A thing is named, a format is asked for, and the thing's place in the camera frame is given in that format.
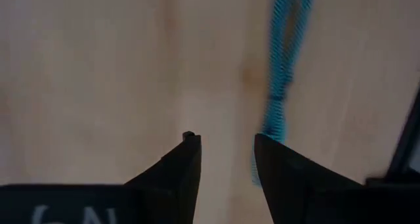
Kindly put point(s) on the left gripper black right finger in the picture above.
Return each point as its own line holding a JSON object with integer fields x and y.
{"x": 282, "y": 171}

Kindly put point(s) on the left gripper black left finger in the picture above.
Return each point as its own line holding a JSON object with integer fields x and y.
{"x": 183, "y": 171}

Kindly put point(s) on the black aluminium table frame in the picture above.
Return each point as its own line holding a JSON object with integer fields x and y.
{"x": 403, "y": 151}

